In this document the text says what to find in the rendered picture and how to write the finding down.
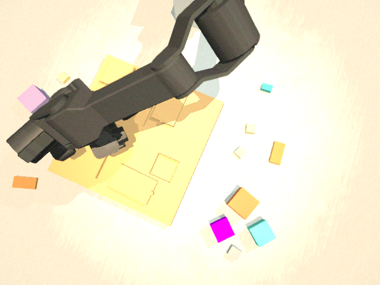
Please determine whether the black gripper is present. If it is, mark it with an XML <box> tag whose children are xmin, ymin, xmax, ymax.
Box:
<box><xmin>50</xmin><ymin>113</ymin><xmax>137</xmax><ymax>162</ymax></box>

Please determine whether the pale yellow square board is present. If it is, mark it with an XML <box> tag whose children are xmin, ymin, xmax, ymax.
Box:
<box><xmin>48</xmin><ymin>54</ymin><xmax>224</xmax><ymax>226</ymax></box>

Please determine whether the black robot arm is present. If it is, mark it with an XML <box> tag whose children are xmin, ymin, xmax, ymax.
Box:
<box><xmin>7</xmin><ymin>0</ymin><xmax>261</xmax><ymax>163</ymax></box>

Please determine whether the pink cube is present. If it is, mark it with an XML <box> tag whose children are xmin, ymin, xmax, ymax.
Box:
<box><xmin>17</xmin><ymin>84</ymin><xmax>50</xmax><ymax>114</ymax></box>

